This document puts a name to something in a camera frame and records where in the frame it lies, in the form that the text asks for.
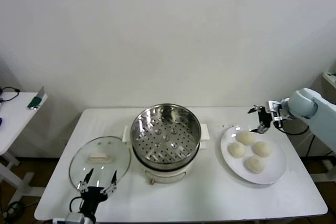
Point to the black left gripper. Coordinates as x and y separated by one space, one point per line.
92 197

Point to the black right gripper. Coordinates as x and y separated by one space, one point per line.
264 116

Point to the white steamed baozi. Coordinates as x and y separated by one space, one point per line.
236 150
255 165
246 138
262 149

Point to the round glass pot lid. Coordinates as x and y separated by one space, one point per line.
78 166

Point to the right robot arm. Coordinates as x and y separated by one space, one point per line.
304 103

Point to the perforated steel steamer basket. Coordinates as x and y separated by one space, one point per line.
147 119

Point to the white round plate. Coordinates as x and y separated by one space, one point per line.
273 171

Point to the cream electric cooking pot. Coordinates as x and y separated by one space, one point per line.
165 175

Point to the white shelf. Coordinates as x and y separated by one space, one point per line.
330 79

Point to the white side table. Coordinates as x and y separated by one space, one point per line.
15 119

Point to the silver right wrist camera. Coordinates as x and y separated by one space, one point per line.
275 110

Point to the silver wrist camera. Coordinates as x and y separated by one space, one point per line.
275 110
74 218

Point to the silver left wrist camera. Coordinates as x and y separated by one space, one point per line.
74 218

